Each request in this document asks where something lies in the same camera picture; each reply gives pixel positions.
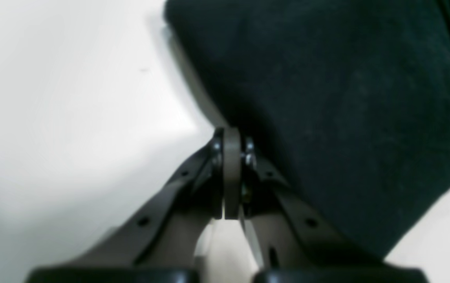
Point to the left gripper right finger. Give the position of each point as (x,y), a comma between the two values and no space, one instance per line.
(296,243)

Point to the black T-shirt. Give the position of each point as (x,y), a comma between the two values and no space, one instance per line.
(350,99)

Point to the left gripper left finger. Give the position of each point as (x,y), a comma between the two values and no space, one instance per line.
(157,244)

